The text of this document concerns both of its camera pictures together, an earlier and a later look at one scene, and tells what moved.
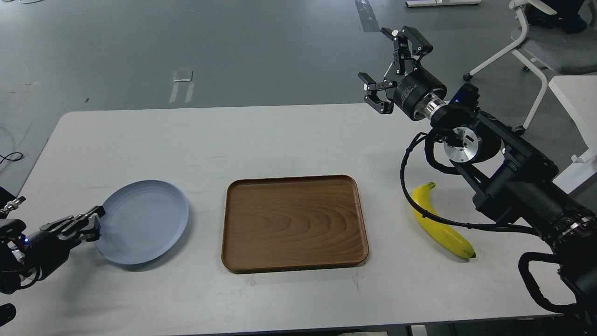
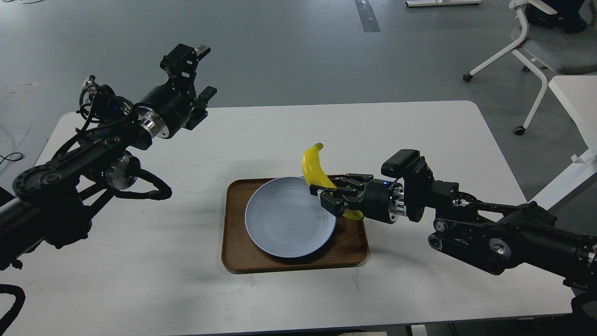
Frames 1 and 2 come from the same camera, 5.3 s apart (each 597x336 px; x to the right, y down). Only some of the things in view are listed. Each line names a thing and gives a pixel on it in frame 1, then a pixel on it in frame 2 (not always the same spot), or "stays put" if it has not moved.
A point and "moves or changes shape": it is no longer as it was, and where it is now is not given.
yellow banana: (445, 234) moves or changes shape
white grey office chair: (574, 52) stays put
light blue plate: (143, 220) → (283, 219)
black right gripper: (419, 94) → (384, 200)
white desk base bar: (426, 3) stays put
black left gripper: (45, 251) → (173, 101)
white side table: (579, 94) stays put
